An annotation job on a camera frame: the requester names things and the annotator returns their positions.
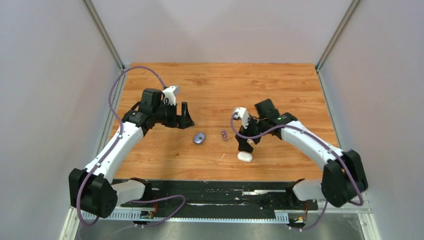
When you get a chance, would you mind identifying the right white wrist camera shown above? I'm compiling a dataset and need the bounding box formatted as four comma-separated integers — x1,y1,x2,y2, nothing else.
232,107,251,129

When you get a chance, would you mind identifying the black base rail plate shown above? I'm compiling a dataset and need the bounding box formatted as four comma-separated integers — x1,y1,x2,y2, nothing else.
113,179,319,220

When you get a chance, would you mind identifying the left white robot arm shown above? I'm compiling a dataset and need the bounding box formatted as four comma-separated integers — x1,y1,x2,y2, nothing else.
68,85,195,218

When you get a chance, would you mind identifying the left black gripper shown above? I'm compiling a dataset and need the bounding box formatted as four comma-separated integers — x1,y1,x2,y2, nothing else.
153,100,195,129

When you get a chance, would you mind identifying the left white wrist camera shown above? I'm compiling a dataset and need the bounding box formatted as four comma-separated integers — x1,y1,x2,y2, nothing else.
162,85,180,106

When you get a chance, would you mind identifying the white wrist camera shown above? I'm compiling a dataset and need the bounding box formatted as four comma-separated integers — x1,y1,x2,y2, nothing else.
162,85,180,106
232,107,251,129

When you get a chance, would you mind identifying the left aluminium frame post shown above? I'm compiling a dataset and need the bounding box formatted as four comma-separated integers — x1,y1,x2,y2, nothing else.
81,0,126,73

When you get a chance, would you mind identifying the right aluminium frame post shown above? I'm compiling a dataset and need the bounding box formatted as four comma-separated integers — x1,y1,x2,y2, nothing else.
315,0,363,78

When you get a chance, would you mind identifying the blue-grey earbud case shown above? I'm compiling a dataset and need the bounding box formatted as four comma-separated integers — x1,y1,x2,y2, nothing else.
193,132,206,145

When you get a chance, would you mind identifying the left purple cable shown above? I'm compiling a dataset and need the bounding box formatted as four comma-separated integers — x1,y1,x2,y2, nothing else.
76,66,186,228

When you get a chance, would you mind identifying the white earbud charging case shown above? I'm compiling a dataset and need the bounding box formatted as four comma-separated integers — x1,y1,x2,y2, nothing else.
237,151,253,163

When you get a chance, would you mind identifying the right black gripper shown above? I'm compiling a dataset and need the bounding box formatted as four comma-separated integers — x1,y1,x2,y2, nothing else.
234,114,267,154

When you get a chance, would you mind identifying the aluminium frame post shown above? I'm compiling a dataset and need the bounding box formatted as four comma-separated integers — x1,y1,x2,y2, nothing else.
81,0,126,73
315,0,363,78

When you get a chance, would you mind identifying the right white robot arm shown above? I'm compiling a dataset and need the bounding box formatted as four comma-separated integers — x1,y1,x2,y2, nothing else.
230,99,369,209

